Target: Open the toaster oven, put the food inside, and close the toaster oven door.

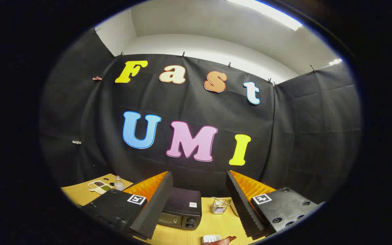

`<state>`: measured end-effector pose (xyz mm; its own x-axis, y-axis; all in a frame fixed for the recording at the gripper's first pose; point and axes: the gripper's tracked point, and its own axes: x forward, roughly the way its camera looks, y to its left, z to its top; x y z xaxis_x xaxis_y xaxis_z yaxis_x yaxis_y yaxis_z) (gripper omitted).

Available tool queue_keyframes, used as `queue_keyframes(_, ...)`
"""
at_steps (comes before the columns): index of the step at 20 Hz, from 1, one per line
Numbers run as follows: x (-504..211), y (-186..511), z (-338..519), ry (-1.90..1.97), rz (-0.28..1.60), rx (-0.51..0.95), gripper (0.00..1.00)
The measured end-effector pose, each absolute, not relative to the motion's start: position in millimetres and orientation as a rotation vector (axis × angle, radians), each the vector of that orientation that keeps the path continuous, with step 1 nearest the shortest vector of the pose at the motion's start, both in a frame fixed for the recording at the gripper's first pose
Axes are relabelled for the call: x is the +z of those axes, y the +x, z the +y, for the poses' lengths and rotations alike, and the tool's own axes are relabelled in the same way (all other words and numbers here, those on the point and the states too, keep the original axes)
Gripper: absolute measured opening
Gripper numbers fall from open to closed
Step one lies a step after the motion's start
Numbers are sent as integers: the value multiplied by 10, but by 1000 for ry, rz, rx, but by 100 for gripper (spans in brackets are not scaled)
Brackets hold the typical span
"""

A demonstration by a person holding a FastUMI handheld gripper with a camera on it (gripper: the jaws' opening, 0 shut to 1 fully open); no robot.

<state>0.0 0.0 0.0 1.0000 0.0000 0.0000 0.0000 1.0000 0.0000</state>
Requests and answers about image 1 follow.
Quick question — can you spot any ceiling light strip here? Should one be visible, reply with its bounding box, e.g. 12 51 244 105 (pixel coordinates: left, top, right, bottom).
225 0 303 31

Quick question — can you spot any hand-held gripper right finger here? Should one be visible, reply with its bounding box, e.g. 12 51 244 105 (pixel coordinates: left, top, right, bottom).
226 170 321 239

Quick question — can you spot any wire mesh utensil basket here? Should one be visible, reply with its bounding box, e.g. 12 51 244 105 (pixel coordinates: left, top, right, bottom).
212 198 231 215

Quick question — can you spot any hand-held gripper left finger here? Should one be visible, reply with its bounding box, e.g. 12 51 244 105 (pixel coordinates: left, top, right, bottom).
80 171 174 240

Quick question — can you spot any black toaster oven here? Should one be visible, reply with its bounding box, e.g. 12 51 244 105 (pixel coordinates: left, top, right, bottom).
158 186 202 231

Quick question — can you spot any white ribbed rectangular dish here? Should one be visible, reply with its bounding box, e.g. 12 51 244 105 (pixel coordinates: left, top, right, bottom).
202 234 222 244

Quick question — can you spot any white divided spice dish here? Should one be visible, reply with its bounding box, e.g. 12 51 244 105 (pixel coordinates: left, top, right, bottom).
88 181 113 195

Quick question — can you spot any black backdrop cloth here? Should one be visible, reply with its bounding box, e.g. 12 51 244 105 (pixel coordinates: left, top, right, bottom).
39 29 363 205

